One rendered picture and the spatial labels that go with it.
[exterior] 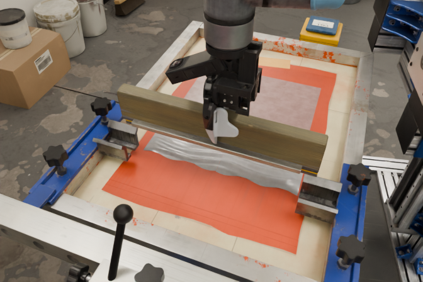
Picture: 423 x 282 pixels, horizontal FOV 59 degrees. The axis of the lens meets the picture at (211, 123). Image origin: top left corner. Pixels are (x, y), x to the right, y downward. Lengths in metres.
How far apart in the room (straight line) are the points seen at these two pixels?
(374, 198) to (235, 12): 1.44
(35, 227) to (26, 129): 1.89
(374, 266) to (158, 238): 1.12
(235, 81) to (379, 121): 2.03
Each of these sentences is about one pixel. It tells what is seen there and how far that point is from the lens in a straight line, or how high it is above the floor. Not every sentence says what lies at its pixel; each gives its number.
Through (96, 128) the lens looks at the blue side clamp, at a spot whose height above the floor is 1.00.
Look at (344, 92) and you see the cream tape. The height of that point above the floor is 0.95.
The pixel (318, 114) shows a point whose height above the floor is 0.95.
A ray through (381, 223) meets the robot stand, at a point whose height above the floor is 0.21.
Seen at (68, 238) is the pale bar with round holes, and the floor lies 1.04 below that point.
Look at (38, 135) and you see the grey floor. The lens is 2.50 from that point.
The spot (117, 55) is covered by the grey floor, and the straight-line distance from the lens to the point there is 3.06.
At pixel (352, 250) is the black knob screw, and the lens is 0.64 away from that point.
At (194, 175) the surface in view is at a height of 0.95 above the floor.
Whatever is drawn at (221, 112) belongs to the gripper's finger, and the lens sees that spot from 0.65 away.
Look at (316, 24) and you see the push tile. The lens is 1.37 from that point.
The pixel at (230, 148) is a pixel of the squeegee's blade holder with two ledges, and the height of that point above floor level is 1.08.
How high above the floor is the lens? 1.59
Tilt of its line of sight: 43 degrees down
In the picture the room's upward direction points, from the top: straight up
